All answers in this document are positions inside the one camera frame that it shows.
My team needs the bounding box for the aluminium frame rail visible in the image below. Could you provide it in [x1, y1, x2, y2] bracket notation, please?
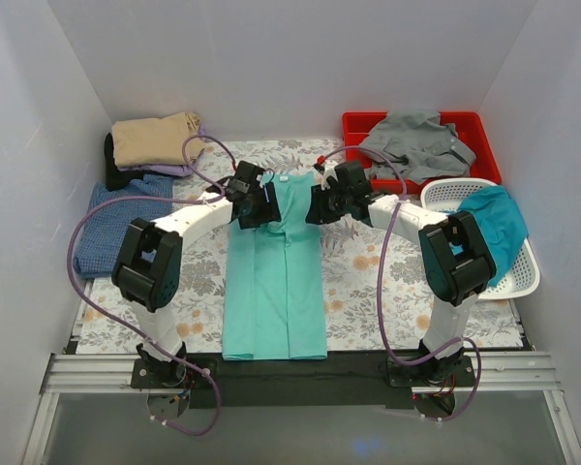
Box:
[41, 349, 581, 464]

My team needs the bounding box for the floral patterned table mat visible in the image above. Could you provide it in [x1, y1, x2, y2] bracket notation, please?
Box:
[76, 139, 523, 355]

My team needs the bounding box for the folded lavender shirt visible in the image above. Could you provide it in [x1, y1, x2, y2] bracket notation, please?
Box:
[116, 131, 204, 177]

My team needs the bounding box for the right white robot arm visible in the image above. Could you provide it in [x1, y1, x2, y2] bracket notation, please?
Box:
[306, 158, 496, 386]

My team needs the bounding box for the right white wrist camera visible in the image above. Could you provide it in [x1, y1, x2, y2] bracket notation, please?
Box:
[314, 157, 339, 191]

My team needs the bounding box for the blue checkered shirt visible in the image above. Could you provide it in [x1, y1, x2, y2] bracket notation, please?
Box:
[73, 174, 173, 280]

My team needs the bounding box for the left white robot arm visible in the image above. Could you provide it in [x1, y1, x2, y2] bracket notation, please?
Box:
[111, 161, 281, 388]

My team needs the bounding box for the mint green t shirt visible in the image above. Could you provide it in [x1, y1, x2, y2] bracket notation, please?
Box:
[222, 173, 327, 361]

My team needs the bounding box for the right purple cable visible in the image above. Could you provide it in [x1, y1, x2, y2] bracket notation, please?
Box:
[317, 146, 483, 423]

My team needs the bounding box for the folded beige shirt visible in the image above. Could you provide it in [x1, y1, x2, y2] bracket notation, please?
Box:
[111, 111, 205, 168]

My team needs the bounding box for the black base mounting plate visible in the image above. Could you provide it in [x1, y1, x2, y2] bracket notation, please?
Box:
[130, 349, 476, 411]

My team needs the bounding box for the white plastic basket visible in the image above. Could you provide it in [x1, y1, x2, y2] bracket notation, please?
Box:
[420, 177, 540, 300]

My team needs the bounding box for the red plastic tray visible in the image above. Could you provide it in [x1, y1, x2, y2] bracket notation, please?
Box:
[342, 111, 502, 195]

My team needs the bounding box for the teal blue t shirt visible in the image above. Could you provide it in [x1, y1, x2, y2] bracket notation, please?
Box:
[457, 186, 529, 287]

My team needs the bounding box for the grey polo shirt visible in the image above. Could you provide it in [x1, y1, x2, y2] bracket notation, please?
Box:
[360, 110, 476, 185]

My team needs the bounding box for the folded black garment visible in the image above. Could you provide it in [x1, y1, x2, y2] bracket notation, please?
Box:
[104, 133, 129, 192]

